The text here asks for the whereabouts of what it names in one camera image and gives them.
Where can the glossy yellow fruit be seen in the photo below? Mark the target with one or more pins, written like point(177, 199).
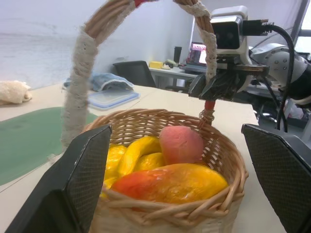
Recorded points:
point(114, 157)

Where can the yellow banana bunch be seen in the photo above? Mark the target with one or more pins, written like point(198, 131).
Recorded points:
point(136, 153)

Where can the black cup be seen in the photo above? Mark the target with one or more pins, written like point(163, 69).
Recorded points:
point(177, 54)

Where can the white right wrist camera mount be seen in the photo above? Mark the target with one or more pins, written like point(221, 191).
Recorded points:
point(230, 31)

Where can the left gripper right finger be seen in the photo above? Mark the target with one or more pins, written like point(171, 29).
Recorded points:
point(281, 170)

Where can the beige towel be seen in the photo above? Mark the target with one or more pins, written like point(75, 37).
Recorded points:
point(12, 93)

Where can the black office chair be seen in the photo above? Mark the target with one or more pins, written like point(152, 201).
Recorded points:
point(133, 72)

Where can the blue towel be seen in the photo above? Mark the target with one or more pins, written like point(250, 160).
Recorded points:
point(109, 78)

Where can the yellow box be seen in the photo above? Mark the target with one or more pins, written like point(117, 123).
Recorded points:
point(155, 64)

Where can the white background desk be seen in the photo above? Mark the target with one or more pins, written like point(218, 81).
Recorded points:
point(175, 72)

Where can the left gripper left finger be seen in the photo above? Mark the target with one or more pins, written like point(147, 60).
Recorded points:
point(73, 184)

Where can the clear plastic container lid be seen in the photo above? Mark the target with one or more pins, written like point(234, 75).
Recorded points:
point(111, 98)

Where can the green mat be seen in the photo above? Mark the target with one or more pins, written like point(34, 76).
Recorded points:
point(29, 140)

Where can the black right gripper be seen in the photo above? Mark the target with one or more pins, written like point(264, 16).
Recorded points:
point(252, 69)

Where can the pink peach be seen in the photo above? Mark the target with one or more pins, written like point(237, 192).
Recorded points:
point(181, 145)

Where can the orange yellow mango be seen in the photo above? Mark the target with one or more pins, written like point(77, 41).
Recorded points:
point(175, 182)

